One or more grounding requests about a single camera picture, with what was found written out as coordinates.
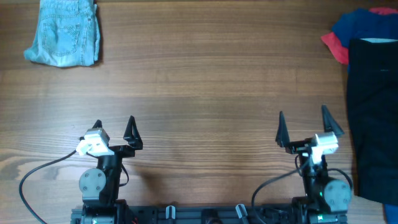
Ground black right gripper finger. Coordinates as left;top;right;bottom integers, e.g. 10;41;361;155
275;111;290;147
321;105;345;137

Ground light blue denim shorts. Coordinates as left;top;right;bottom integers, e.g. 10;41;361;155
24;0;101;67

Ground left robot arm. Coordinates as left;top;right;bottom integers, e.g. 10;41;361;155
76;116;143;223

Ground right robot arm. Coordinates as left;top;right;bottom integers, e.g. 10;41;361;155
275;105;353;223

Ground black garment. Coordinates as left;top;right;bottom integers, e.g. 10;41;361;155
346;39;397;205

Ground blue garment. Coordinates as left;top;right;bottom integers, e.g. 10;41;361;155
331;9;397;48

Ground black right camera cable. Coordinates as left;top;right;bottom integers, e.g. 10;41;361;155
251;155;354;224

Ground black camera cable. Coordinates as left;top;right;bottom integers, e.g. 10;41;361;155
251;155;354;224
18;150;78;224

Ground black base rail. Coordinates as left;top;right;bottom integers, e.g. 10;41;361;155
70;203;348;224

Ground black left camera cable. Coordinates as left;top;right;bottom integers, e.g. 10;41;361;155
18;150;78;224

